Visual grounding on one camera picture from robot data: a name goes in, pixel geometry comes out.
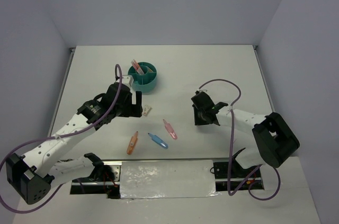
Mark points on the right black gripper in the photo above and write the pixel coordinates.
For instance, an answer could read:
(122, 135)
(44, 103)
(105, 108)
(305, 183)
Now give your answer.
(197, 121)

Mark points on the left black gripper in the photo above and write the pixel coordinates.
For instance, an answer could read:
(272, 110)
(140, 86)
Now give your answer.
(133, 110)

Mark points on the pink highlighter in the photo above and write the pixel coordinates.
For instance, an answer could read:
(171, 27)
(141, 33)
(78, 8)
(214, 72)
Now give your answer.
(170, 130)

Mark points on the red slim pen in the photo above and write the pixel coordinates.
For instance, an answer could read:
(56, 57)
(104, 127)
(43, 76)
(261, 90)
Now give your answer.
(135, 65)

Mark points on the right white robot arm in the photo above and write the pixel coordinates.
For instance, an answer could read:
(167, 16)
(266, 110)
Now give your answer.
(257, 139)

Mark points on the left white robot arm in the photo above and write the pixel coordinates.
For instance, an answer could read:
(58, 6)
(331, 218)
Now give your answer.
(36, 172)

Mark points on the orange highlighter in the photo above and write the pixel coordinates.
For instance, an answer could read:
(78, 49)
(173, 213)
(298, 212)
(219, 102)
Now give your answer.
(132, 143)

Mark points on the teal round desk organizer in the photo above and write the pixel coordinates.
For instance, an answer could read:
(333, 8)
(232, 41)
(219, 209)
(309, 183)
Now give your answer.
(146, 82)

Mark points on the blue highlighter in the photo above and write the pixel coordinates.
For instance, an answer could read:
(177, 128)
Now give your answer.
(158, 140)

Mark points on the silver foil sheet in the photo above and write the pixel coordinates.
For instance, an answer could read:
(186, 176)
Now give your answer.
(167, 179)

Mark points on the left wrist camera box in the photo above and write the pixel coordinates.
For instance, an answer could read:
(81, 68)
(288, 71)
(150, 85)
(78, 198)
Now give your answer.
(127, 80)

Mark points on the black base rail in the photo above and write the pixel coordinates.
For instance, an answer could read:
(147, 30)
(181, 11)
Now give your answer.
(109, 184)

